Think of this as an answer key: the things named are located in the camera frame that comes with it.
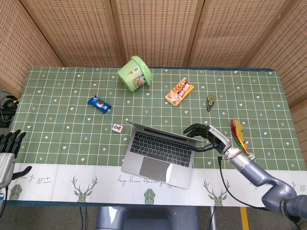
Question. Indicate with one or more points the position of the blue cookie packet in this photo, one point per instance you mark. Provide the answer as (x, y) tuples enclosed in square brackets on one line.
[(99, 104)]

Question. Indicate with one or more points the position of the colourful feather shuttlecock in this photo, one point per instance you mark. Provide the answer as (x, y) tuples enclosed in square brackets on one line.
[(238, 135)]

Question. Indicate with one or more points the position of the green plastic bucket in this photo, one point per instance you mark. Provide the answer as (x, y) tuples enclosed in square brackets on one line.
[(135, 73)]

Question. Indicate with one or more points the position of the green checked tablecloth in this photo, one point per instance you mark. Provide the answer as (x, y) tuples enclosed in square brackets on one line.
[(72, 143)]

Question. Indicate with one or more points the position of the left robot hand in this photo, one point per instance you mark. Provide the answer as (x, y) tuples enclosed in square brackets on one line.
[(5, 165)]

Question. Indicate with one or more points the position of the orange snack box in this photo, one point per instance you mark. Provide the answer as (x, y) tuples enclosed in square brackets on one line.
[(179, 93)]

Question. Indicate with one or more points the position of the black equipment on floor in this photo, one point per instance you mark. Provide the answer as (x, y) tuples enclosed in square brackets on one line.
[(7, 107)]

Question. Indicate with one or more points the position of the silver laptop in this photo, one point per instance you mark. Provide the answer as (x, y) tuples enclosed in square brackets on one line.
[(158, 155)]

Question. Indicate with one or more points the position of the dark correction tape dispenser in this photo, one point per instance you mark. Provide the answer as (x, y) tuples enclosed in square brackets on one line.
[(210, 102)]

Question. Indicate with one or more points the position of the white mahjong tile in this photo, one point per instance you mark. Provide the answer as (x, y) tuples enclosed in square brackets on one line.
[(117, 128)]

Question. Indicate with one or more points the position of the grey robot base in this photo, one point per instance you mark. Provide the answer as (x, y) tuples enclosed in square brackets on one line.
[(148, 219)]

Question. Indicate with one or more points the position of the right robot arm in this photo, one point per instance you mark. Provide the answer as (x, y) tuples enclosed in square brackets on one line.
[(266, 177)]

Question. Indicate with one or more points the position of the bamboo folding screen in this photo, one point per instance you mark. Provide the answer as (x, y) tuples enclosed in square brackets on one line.
[(153, 31)]

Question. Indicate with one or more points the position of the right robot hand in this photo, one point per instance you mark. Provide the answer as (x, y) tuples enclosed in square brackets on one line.
[(211, 137)]

